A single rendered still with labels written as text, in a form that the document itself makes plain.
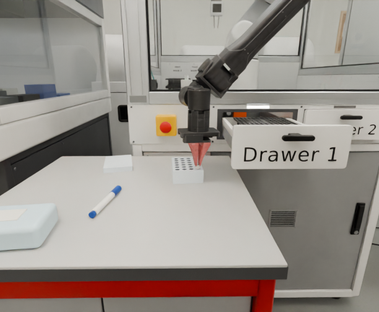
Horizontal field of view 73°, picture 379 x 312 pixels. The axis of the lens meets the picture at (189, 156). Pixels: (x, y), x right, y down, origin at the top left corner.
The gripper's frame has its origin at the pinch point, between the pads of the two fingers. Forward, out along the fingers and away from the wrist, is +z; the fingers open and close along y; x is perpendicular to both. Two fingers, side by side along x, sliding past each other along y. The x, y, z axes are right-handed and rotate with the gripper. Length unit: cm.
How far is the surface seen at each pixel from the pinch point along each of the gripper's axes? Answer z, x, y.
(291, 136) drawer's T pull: -9.9, 13.4, -18.8
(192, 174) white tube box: 2.7, 1.5, 1.7
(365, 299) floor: 81, -14, -89
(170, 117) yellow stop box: -8.8, -23.1, 4.5
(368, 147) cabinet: 3, -14, -70
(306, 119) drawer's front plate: -8.5, -17.0, -43.9
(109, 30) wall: -82, -345, 51
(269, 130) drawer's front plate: -10.4, 9.1, -15.5
